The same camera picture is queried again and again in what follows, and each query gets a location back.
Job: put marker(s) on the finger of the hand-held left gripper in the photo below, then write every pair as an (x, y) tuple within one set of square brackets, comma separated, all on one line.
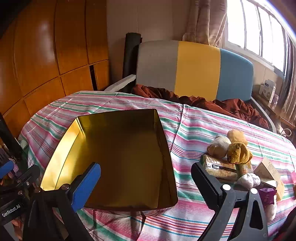
[(8, 136), (5, 168)]

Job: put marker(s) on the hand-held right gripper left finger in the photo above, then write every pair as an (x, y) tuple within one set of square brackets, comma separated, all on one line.
[(89, 180)]

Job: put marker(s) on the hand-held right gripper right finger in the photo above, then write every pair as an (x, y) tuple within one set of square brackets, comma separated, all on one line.
[(208, 183)]

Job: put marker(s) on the gold metal tin box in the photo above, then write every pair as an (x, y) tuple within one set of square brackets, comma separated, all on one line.
[(120, 157)]

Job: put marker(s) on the white foam ball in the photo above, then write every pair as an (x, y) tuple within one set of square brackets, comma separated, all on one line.
[(248, 180)]

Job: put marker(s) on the yellow bun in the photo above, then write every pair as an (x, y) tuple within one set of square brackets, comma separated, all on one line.
[(238, 153)]

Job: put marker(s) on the tan round bun snack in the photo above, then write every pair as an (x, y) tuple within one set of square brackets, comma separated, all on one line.
[(238, 136)]

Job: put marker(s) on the white wrapped bun snack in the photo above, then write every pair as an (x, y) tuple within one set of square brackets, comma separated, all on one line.
[(218, 146)]

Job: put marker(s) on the green white snack bar packet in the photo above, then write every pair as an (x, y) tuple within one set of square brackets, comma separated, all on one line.
[(244, 169)]

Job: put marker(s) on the striped pink green blanket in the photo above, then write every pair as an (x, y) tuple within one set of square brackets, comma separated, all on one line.
[(196, 129)]

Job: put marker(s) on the kraft cardboard box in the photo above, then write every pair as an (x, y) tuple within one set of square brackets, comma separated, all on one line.
[(267, 170)]

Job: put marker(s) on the white foam wrap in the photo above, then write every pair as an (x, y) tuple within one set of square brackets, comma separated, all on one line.
[(270, 210)]

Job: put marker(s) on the yellow wrapped snack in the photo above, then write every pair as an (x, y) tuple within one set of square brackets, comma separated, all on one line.
[(280, 191)]

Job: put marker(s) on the reddish brown quilt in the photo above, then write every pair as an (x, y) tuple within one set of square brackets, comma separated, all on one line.
[(208, 104)]

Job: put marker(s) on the wooden wardrobe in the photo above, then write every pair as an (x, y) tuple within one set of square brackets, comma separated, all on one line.
[(46, 58)]

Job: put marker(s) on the wooden shelf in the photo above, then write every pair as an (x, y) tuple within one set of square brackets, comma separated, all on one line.
[(277, 113)]

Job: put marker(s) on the pink cup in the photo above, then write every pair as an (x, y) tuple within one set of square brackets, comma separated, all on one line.
[(275, 100)]

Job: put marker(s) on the white printed carton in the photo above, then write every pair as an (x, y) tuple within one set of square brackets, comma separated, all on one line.
[(267, 91)]

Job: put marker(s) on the pale pink curtain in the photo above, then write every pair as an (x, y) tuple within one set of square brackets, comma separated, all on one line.
[(290, 92)]

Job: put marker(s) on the window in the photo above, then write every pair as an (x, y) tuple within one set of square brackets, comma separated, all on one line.
[(244, 25)]

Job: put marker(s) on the beige patterned curtain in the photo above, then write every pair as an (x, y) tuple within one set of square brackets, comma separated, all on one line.
[(203, 20)]

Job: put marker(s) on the grey bed frame rail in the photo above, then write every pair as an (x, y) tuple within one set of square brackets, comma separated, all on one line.
[(266, 113)]

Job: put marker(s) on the white bed rail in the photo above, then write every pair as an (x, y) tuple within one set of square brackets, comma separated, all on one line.
[(120, 83)]

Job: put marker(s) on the black post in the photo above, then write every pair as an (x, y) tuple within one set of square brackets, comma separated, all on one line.
[(129, 58)]

